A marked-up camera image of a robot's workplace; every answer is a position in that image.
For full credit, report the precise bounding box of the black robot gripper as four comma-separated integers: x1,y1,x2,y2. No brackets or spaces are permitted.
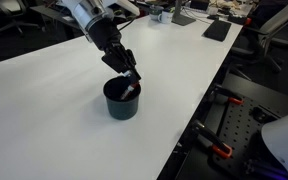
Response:
88,18,142,84

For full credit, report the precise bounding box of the red marker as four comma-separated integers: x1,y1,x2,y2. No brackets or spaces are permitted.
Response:
119,81,141,101

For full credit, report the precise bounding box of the dark green mug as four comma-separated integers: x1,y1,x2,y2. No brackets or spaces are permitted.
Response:
102,75,142,121

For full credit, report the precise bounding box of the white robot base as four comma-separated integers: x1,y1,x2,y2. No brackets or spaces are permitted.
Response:
261,106,288,180

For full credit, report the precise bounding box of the white coffee mug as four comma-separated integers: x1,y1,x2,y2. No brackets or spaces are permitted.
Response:
157,10,174,25

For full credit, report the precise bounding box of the black case with red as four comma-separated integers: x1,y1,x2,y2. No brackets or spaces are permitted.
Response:
228,13,252,26

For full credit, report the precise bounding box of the red background object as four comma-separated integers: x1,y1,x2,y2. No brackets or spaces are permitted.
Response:
132,8,147,19

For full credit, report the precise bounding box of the grey-green cup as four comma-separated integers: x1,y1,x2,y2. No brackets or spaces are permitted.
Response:
149,4,165,22

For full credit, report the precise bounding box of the grey monitor stand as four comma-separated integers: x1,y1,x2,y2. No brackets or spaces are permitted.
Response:
171,0,197,27

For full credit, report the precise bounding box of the black box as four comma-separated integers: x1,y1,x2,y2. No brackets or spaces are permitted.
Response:
189,0,210,11

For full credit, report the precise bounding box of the black flat pad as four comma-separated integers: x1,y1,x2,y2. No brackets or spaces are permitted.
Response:
202,19,232,43

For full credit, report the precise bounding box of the black computer mouse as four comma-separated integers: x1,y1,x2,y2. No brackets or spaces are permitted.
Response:
207,13,220,21

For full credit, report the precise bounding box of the white clutter pile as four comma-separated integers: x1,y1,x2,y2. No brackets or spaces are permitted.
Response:
210,0,249,14

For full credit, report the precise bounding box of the dark office chair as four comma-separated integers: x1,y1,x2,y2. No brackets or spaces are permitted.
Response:
0,0,42,36

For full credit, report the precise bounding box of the black perforated breadboard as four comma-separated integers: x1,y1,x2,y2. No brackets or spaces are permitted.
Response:
175,94,285,180

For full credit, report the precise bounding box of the dark side table slab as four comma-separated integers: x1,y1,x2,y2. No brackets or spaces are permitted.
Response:
222,73,288,118

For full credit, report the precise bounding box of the grey office chair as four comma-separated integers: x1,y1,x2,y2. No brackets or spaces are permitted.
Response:
230,0,288,73

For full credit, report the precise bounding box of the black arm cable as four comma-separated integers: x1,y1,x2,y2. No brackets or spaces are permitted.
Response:
116,13,143,33

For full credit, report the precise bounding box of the black clamp orange handle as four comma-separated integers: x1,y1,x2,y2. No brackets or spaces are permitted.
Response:
210,83,244,106
192,120,233,159

